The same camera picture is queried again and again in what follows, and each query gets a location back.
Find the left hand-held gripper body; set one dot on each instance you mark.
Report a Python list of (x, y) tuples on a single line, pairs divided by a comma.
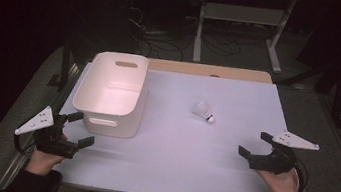
[(47, 141)]

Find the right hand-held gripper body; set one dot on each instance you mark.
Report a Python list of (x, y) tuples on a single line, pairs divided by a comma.
[(275, 163)]

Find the white plastic bin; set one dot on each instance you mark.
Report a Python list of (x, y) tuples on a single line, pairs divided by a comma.
[(113, 94)]

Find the white shuttlecock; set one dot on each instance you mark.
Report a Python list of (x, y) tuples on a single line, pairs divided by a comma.
[(204, 111)]

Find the person's left hand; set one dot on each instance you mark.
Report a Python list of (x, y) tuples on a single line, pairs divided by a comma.
[(41, 162)]

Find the person's right hand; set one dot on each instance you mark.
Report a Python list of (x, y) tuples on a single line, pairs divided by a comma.
[(282, 185)]

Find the large white board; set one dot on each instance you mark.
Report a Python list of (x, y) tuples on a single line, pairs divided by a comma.
[(177, 151)]

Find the white metal desk frame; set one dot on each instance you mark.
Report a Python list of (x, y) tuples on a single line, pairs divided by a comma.
[(243, 14)]

